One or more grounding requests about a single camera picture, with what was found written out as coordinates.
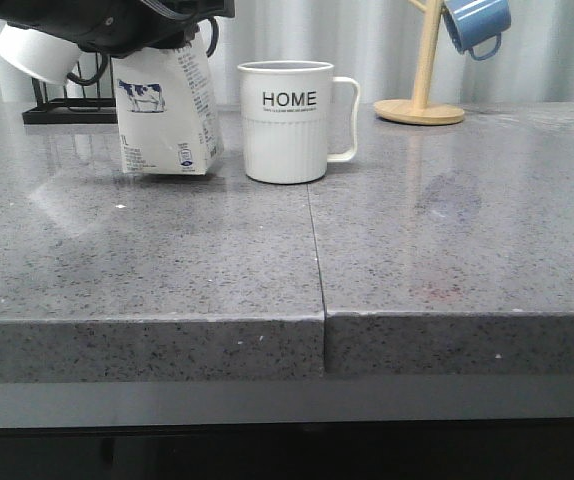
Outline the black wire mug rack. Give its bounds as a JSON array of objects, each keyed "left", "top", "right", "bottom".
[{"left": 22, "top": 52, "right": 117, "bottom": 125}]

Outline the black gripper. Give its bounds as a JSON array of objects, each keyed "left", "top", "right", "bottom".
[{"left": 0, "top": 0, "right": 235, "bottom": 58}]

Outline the blue enamel mug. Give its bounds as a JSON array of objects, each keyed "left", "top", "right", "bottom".
[{"left": 443, "top": 0, "right": 511, "bottom": 61}]

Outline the white mug black handle left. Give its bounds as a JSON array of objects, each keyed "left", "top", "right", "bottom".
[{"left": 0, "top": 25, "right": 109, "bottom": 86}]

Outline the blue white milk carton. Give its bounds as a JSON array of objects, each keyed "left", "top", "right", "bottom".
[{"left": 112, "top": 33, "right": 224, "bottom": 176}]

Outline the white HOME ribbed cup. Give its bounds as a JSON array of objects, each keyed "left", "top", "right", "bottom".
[{"left": 237, "top": 60, "right": 361, "bottom": 185}]

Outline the wooden mug tree stand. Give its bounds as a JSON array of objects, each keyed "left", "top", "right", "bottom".
[{"left": 373, "top": 0, "right": 464, "bottom": 126}]

